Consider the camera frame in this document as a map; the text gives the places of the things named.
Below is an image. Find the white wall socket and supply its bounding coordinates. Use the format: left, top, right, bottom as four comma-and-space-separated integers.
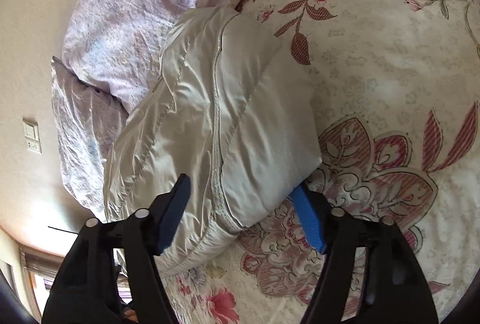
22, 118, 41, 154

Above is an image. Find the lilac pillow near wall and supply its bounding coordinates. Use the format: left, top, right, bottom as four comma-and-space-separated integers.
51, 56, 128, 222

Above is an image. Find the floral bed sheet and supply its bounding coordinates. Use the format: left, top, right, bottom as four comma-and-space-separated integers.
160, 0, 480, 324

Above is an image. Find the beige puffer jacket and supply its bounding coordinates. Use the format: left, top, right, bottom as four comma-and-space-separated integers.
103, 7, 321, 274

